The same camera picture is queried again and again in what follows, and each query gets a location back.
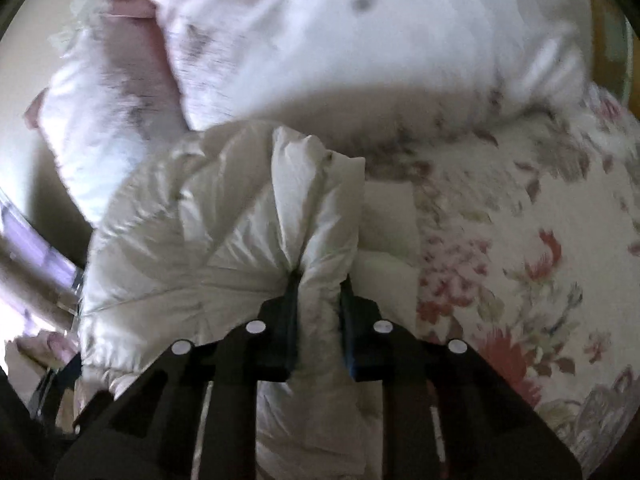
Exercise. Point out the pink tree print pillow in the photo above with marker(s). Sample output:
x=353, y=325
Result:
x=350, y=35

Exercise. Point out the lavender print pillow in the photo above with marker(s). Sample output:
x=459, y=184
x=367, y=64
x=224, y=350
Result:
x=100, y=125

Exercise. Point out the wooden frame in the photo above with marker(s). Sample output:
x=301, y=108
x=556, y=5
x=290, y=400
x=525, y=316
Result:
x=612, y=30

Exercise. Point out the beige quilted down jacket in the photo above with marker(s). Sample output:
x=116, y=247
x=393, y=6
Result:
x=210, y=240

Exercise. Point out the person's left hand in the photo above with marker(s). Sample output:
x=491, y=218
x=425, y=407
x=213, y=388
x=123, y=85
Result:
x=45, y=347

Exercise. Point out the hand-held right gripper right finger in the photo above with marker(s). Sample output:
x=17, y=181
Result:
x=351, y=340

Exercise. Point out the window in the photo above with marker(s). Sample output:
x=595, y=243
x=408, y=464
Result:
x=30, y=255

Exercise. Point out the floral quilt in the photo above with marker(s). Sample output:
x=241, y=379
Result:
x=525, y=260

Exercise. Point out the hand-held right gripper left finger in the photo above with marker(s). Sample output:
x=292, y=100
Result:
x=287, y=330

